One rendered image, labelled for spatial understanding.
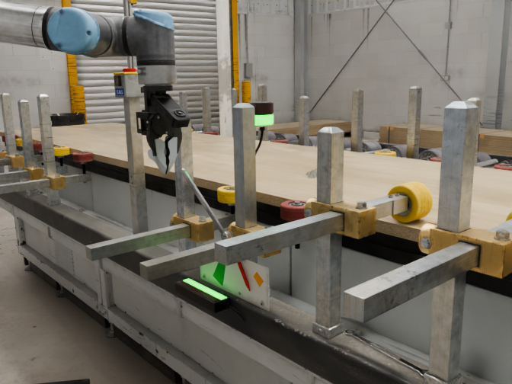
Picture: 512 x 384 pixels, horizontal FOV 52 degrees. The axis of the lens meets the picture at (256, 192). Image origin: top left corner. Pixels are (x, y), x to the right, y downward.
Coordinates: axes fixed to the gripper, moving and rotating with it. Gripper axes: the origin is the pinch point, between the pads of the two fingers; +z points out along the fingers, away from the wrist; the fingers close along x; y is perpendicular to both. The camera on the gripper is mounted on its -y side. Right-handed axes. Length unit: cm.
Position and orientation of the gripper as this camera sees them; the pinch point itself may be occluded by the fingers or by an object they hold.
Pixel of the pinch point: (166, 169)
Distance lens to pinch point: 128.8
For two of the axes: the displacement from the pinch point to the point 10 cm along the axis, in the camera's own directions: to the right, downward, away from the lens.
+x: -7.6, 1.5, -6.4
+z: 0.2, 9.8, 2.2
